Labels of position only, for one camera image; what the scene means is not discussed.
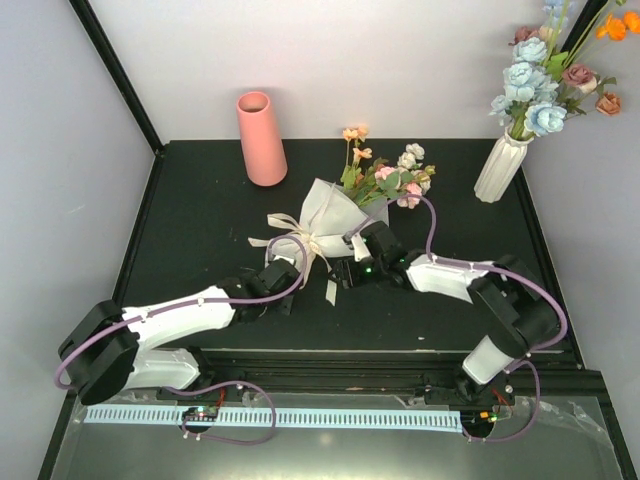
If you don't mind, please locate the white flower bouquet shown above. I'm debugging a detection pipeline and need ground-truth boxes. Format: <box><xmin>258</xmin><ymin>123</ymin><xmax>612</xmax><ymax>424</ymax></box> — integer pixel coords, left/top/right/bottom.
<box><xmin>267</xmin><ymin>126</ymin><xmax>436</xmax><ymax>265</ymax></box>

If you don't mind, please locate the pink cylindrical vase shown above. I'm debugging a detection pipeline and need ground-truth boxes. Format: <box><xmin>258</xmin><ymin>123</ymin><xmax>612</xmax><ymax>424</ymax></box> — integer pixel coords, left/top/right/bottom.
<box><xmin>236</xmin><ymin>91</ymin><xmax>288</xmax><ymax>187</ymax></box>

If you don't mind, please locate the circuit board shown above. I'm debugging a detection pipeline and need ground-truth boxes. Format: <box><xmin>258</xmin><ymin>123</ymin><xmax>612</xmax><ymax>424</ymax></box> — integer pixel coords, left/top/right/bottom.
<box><xmin>460</xmin><ymin>409</ymin><xmax>513</xmax><ymax>425</ymax></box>
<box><xmin>181</xmin><ymin>406</ymin><xmax>219</xmax><ymax>425</ymax></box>

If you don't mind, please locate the right black frame post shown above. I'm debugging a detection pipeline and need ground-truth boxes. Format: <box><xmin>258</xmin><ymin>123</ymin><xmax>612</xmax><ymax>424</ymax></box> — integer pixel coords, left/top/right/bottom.
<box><xmin>560</xmin><ymin>0</ymin><xmax>609</xmax><ymax>52</ymax></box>

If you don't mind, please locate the right circuit board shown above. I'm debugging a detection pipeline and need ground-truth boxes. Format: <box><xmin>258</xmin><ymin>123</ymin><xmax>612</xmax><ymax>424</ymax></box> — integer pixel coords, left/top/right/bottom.
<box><xmin>460</xmin><ymin>409</ymin><xmax>513</xmax><ymax>425</ymax></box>

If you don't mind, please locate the cream printed ribbon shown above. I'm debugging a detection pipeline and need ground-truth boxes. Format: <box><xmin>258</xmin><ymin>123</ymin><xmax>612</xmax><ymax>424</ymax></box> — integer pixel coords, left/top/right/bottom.
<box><xmin>248</xmin><ymin>212</ymin><xmax>341</xmax><ymax>307</ymax></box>

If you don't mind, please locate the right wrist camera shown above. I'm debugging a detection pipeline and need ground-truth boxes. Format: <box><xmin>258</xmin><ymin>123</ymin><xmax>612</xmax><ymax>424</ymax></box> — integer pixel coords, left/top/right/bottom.
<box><xmin>343</xmin><ymin>233</ymin><xmax>372</xmax><ymax>263</ymax></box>

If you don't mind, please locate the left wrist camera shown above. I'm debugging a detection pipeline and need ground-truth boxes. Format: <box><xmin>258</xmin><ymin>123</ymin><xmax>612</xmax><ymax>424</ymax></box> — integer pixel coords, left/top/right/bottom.
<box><xmin>266</xmin><ymin>255</ymin><xmax>296</xmax><ymax>267</ymax></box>

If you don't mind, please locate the black frame post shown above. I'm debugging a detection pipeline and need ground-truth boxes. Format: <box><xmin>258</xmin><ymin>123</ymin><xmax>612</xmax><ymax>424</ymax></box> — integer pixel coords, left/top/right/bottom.
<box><xmin>68</xmin><ymin>0</ymin><xmax>164</xmax><ymax>155</ymax></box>
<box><xmin>560</xmin><ymin>0</ymin><xmax>609</xmax><ymax>52</ymax></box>

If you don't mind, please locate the black aluminium rail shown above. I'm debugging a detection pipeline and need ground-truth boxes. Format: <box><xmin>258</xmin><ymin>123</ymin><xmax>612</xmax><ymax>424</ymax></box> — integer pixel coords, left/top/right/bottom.
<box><xmin>202</xmin><ymin>349</ymin><xmax>462</xmax><ymax>390</ymax></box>

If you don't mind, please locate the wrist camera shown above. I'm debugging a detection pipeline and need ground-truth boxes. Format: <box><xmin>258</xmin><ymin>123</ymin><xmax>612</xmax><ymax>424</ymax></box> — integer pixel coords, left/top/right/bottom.
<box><xmin>343</xmin><ymin>233</ymin><xmax>372</xmax><ymax>263</ymax></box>
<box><xmin>266</xmin><ymin>255</ymin><xmax>296</xmax><ymax>267</ymax></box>

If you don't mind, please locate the left black frame post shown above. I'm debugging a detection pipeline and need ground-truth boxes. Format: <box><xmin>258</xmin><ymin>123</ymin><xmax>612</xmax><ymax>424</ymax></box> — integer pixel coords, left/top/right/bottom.
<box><xmin>68</xmin><ymin>0</ymin><xmax>164</xmax><ymax>155</ymax></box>

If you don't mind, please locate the white ribbed vase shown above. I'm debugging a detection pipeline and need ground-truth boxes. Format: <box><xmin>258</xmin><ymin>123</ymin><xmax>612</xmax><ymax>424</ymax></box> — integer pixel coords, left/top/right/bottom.
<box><xmin>474</xmin><ymin>128</ymin><xmax>533</xmax><ymax>203</ymax></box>

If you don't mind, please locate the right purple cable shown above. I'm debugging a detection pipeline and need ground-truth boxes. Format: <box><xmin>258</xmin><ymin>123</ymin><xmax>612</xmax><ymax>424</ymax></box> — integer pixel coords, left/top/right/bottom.
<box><xmin>344</xmin><ymin>193</ymin><xmax>571</xmax><ymax>445</ymax></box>

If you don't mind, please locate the white slotted cable duct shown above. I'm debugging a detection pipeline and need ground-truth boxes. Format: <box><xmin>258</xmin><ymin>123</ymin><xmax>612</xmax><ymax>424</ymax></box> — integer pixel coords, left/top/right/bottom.
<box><xmin>84</xmin><ymin>404</ymin><xmax>462</xmax><ymax>433</ymax></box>

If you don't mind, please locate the left circuit board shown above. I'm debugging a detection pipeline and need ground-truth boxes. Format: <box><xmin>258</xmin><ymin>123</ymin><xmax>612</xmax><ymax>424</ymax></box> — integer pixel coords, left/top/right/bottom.
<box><xmin>181</xmin><ymin>406</ymin><xmax>219</xmax><ymax>425</ymax></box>

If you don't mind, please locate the blue and pink flower arrangement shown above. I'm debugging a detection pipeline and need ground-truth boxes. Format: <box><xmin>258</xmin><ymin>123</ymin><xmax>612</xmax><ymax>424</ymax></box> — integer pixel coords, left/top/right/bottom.
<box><xmin>490</xmin><ymin>1</ymin><xmax>639</xmax><ymax>145</ymax></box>

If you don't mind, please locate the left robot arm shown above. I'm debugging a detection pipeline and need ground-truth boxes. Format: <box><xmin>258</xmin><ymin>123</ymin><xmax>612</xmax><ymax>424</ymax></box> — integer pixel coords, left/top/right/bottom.
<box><xmin>58</xmin><ymin>258</ymin><xmax>301</xmax><ymax>406</ymax></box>

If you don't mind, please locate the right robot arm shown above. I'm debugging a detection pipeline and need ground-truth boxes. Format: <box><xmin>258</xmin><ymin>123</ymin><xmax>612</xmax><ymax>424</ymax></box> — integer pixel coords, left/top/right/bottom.
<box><xmin>330</xmin><ymin>221</ymin><xmax>566</xmax><ymax>405</ymax></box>

